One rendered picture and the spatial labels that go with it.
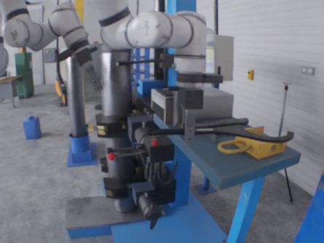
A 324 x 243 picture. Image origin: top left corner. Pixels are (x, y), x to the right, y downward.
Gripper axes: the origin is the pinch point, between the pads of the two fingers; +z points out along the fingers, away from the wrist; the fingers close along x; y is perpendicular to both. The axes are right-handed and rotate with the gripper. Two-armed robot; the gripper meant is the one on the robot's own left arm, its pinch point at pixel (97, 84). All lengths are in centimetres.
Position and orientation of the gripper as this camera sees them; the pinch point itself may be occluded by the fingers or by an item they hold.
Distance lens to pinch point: 79.7
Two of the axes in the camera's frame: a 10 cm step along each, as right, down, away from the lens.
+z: 4.1, 8.6, 2.9
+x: -2.7, -1.9, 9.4
